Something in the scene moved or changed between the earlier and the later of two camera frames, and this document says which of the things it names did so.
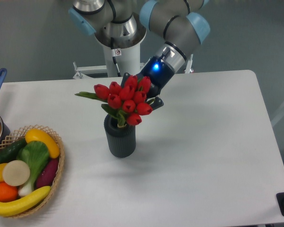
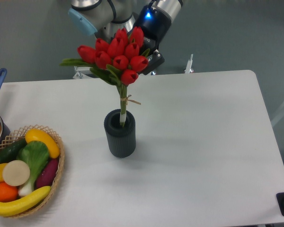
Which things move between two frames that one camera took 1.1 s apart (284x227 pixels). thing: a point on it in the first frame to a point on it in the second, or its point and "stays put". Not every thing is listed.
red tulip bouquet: x=128 y=102 to x=118 y=60
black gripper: x=159 y=74 to x=155 y=25
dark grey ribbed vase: x=121 y=141 stays put
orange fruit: x=1 y=192 stays put
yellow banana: x=13 y=207 stays put
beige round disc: x=16 y=173 stays put
